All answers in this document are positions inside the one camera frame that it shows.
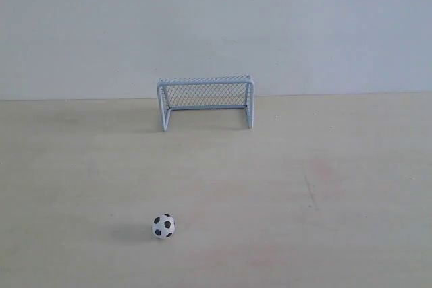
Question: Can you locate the small white soccer goal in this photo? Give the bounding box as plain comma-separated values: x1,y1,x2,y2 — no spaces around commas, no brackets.
157,74,255,132

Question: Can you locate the black and white soccer ball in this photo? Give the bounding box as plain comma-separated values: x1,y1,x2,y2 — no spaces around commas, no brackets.
152,214,176,239

